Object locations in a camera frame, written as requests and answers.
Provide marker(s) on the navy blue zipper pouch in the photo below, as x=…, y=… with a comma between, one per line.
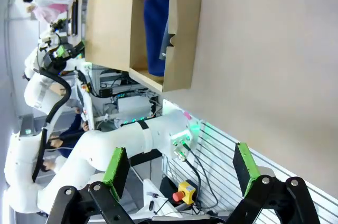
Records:
x=155, y=36

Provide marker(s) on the white control box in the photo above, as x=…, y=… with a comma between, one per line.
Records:
x=133, y=107

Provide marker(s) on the black monitor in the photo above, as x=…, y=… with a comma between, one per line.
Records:
x=74, y=18

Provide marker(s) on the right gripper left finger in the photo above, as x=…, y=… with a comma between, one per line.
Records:
x=117, y=171

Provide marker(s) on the yellow emergency stop button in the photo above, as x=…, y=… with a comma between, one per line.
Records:
x=186, y=191

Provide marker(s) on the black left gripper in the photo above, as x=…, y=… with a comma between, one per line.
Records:
x=54, y=61

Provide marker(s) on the open cardboard box with lid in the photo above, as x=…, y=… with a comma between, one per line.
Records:
x=111, y=28

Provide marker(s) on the seated person in dark blue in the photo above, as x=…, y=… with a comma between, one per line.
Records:
x=70, y=134

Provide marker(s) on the bystander in pink top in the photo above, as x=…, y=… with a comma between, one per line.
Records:
x=45, y=11

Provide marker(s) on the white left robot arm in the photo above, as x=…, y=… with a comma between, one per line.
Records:
x=126, y=139

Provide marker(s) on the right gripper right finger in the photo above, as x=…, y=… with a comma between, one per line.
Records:
x=245, y=168

